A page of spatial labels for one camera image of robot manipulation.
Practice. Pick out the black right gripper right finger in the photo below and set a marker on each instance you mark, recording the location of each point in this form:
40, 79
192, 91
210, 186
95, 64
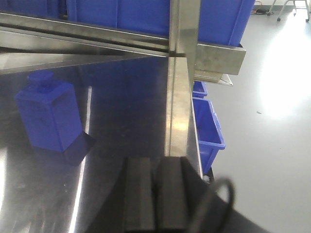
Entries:
172, 208

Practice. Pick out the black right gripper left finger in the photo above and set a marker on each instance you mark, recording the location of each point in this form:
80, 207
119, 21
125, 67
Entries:
138, 205

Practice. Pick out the blue rectangular bottle part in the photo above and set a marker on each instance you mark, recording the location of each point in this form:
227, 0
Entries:
50, 114

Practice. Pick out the large blue bin on shelf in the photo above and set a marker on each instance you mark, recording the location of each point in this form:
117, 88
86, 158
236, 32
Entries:
221, 21

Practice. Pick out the small blue bin below table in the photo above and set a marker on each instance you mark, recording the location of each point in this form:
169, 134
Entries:
210, 137

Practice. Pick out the stainless steel table shelf frame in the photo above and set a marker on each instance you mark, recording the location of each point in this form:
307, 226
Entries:
36, 42

